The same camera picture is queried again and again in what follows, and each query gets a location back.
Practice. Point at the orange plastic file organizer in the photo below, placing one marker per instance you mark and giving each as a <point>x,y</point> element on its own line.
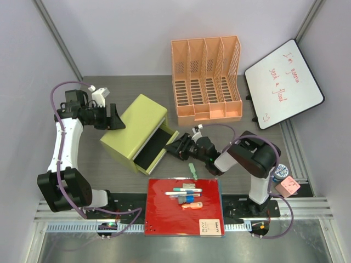
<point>204,78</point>

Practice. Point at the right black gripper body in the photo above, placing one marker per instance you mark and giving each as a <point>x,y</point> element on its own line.
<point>190,146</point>

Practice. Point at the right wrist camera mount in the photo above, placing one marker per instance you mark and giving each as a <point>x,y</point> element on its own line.
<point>197,131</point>

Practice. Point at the small white eraser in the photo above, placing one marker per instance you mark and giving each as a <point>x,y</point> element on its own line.
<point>189,186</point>

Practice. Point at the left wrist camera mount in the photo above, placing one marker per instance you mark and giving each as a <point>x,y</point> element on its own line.
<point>99,95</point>

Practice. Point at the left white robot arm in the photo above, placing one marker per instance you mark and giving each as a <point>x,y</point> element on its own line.
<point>63,186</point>

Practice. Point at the small whiteboard with writing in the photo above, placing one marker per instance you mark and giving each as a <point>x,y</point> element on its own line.
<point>281,85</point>

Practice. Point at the red A4 folder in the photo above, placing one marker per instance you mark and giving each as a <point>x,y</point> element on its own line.
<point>193,222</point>

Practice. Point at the blue and grey marker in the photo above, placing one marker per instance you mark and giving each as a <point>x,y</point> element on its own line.
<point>183,199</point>

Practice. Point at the green metal drawer cabinet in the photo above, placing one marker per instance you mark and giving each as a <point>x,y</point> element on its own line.
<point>141,144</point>

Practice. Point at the pink cube block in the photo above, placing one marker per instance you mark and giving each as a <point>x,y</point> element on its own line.
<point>287,187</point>

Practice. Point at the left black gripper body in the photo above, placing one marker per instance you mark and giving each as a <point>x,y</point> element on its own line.
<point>101,121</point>

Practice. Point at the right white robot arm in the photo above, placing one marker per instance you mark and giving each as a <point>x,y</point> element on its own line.
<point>258,156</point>

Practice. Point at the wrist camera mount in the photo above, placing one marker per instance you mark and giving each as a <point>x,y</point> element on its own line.
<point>197,131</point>
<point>99,95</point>

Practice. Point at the blue tipped white pen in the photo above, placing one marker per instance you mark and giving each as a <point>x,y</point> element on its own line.
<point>194,195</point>

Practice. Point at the green highlighter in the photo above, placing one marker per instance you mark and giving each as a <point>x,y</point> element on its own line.
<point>193,171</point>

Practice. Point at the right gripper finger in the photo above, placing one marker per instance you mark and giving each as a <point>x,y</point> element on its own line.
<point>180,155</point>
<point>175,147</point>

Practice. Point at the blue patterned tape roll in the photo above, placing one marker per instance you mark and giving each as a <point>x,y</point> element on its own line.
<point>280,173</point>

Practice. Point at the teal capped white pen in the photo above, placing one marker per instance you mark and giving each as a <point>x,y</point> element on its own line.
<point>187,189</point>

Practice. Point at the orange highlighter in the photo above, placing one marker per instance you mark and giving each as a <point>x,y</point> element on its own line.
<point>193,205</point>

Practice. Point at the white marker pen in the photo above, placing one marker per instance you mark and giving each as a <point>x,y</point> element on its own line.
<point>175,193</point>

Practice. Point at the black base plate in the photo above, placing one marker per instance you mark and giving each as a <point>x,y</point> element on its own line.
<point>233,206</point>

